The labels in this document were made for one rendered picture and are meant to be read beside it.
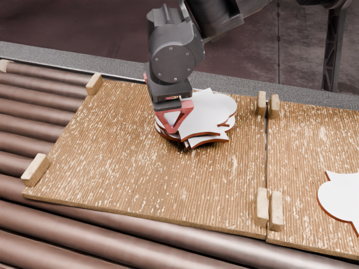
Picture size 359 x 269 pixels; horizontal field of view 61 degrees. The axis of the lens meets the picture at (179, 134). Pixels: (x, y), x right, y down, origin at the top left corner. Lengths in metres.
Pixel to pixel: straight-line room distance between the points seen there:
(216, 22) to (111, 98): 0.36
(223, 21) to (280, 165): 0.28
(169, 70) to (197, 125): 0.19
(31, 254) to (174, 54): 0.36
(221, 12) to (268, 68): 2.25
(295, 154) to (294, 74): 2.08
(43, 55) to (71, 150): 0.44
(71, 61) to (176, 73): 0.57
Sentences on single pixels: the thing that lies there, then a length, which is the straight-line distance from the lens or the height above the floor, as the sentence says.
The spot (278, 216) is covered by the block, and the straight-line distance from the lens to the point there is 0.49.
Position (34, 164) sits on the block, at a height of 0.96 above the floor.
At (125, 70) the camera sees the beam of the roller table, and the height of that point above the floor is 0.91.
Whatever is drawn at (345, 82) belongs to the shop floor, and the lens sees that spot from 2.75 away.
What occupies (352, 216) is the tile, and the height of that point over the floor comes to 0.94.
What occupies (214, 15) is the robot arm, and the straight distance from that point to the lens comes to 0.46.
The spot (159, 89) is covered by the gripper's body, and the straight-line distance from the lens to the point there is 0.49.
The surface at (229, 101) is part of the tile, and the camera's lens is 0.64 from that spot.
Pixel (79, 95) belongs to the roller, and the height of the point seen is 0.91.
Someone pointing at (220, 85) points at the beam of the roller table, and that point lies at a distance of 0.80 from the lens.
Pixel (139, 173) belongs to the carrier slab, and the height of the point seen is 0.94.
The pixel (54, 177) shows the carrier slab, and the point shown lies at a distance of 0.59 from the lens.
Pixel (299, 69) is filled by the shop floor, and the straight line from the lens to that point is 2.77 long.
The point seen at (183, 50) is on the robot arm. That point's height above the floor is 1.18.
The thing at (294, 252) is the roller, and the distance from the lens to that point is 0.52.
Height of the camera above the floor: 1.37
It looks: 44 degrees down
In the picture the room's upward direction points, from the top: straight up
